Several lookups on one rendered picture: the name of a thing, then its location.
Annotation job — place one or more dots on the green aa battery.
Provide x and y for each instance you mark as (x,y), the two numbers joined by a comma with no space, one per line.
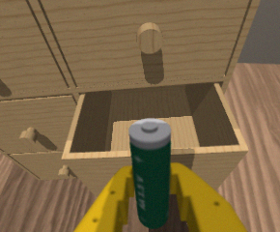
(150,150)

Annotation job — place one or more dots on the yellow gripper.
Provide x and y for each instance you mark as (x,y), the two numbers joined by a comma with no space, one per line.
(204,209)

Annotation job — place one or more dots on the tan wooden chest of drawers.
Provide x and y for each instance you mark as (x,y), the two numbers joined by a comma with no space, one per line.
(73,89)

